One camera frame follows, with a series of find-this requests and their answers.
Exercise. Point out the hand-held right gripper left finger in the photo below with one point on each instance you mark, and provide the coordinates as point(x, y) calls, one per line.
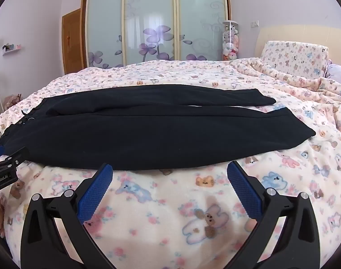
point(97, 187)

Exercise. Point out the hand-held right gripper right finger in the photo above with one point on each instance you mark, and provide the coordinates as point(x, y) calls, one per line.
point(243, 190)

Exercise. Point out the black pants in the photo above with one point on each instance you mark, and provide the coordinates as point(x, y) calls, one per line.
point(159, 134)

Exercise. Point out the brown plush toy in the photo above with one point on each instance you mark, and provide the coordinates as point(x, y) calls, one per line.
point(12, 101)

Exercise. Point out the bear printed blanket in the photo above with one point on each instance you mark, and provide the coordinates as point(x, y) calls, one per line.
point(173, 215)

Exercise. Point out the wooden door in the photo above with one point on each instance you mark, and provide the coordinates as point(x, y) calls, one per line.
point(72, 42)

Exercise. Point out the bear printed pillow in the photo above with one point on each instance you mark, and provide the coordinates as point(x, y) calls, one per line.
point(293, 56)

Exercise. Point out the clear cylinder of plush toys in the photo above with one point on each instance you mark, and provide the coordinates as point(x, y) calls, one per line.
point(230, 42)

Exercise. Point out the lilac pillow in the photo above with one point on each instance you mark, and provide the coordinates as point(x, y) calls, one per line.
point(338, 72)

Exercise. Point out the beige headboard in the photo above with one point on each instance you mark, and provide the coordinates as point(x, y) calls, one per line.
point(299, 33)

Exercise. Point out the floral glass sliding wardrobe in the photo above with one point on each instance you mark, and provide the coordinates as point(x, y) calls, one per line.
point(148, 11)

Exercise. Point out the white wall shelf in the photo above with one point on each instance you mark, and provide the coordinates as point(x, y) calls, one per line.
point(11, 49)

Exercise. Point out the white wall switch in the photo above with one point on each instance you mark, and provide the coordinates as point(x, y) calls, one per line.
point(255, 23)

